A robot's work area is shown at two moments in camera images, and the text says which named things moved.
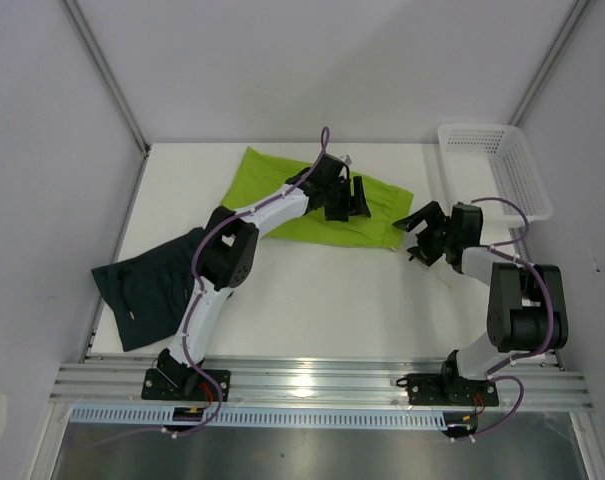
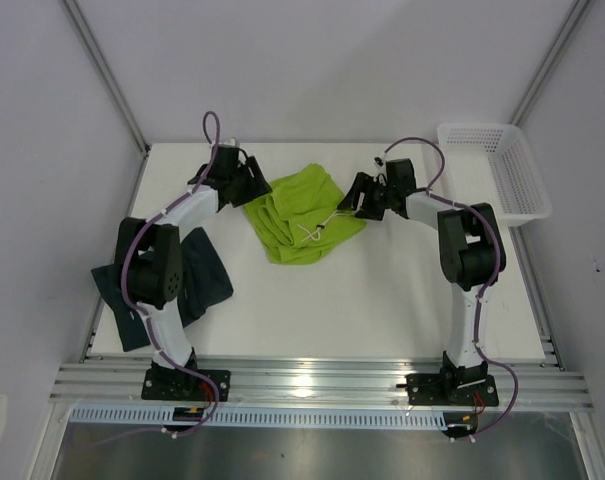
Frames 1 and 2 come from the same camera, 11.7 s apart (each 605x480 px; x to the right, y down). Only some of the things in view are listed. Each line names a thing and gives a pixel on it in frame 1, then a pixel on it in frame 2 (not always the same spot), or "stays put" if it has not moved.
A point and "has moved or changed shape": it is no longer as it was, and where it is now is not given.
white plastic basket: [494, 160] stays put
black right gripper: [430, 211] → [351, 199]
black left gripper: [356, 205] → [257, 185]
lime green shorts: [263, 175] has moved or changed shape
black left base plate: [162, 384] stays put
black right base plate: [434, 389] stays put
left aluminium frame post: [87, 37] stays put
